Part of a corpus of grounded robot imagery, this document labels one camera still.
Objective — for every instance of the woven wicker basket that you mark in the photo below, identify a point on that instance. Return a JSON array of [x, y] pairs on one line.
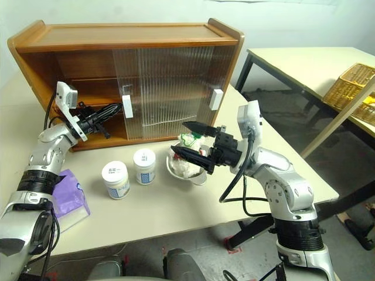
[[345, 85]]

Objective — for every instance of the light wooden pole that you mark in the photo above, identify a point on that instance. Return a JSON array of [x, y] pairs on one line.
[[337, 120]]

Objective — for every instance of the purple tissue box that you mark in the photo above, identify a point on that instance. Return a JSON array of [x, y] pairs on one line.
[[70, 196]]

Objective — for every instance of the white plush toy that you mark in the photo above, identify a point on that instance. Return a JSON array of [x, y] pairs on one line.
[[187, 169]]

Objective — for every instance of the beige table with black legs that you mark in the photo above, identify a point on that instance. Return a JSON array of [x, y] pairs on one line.
[[307, 64]]

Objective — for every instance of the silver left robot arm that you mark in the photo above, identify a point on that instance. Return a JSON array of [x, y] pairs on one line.
[[44, 152]]

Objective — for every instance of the yellow small object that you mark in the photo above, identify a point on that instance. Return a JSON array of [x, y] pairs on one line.
[[369, 102]]

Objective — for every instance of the small metal bowl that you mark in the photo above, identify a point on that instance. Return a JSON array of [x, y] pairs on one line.
[[196, 179]]

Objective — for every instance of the brown wooden cabinet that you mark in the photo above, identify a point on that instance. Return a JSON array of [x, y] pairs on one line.
[[88, 38]]

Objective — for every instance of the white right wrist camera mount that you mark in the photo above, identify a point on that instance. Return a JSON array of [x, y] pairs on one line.
[[252, 117]]

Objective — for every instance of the ribbed clear sliding door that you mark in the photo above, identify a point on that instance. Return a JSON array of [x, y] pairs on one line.
[[219, 73], [126, 73]]

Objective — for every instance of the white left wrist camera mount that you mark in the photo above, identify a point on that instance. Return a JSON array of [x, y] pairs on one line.
[[66, 99]]

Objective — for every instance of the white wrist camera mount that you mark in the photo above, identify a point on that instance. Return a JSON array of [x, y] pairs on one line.
[[252, 117], [66, 99]]

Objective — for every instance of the dark grey rounded shape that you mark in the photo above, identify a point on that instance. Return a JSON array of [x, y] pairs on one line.
[[105, 269], [181, 266]]

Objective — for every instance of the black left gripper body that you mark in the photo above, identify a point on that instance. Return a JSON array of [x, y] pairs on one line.
[[89, 120]]

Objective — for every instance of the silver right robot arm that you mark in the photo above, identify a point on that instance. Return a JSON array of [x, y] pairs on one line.
[[281, 181]]

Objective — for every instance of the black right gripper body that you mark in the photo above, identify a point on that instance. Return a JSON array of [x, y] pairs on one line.
[[225, 150]]

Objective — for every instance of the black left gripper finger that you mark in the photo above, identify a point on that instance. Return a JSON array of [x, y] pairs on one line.
[[112, 106], [112, 113]]

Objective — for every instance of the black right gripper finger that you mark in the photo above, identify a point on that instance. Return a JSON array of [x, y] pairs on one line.
[[202, 128], [196, 158]]

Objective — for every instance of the white plastic bottle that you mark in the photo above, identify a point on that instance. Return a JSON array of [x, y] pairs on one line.
[[144, 167], [115, 181]]

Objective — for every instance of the black table leg frame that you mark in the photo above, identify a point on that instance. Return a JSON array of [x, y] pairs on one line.
[[249, 231]]

